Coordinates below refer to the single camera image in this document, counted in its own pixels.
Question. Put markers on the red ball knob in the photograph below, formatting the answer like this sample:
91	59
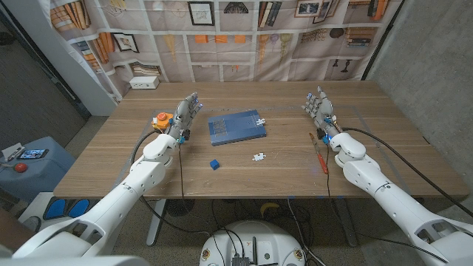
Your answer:
21	167

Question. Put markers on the white robot torso edge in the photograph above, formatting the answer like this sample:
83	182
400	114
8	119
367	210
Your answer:
74	261

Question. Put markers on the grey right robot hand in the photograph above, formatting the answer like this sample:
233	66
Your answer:
324	112

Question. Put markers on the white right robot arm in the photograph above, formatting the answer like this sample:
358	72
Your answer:
391	199

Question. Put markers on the black backdrop pole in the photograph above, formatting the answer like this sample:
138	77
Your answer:
380	41

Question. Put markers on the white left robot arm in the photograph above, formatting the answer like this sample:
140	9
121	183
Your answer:
122	199

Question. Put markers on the orange emergency stop button box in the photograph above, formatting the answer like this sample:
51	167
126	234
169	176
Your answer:
161	120

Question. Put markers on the white base with blue pads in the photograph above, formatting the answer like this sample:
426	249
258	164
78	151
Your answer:
37	210

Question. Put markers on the smartphone with lit screen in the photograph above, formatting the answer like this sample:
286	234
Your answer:
33	153

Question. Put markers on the printed bookshelf backdrop cloth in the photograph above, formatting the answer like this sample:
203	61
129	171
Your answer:
221	55

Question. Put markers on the blue stool with phone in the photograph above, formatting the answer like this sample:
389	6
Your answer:
44	173

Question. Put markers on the yellow curved object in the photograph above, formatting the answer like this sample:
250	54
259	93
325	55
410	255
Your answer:
269	207

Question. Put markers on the small blue cube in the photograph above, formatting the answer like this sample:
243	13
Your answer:
214	164

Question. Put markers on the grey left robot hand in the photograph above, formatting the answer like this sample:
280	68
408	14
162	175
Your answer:
183	118

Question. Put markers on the black round floor object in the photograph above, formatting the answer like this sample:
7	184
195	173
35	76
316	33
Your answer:
180	207

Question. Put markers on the white table leg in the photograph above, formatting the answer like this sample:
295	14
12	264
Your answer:
157	221

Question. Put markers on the blue puzzle board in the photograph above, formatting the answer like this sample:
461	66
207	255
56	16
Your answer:
236	129

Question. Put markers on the white paper item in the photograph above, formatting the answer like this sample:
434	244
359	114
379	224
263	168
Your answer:
11	151

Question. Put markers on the white power outlet box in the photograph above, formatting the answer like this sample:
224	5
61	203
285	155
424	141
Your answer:
144	82

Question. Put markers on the grey table leg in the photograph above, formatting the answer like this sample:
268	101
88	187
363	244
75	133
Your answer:
347	225

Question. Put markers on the white puzzle piece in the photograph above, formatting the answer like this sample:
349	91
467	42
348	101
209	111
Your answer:
261	121
258	157

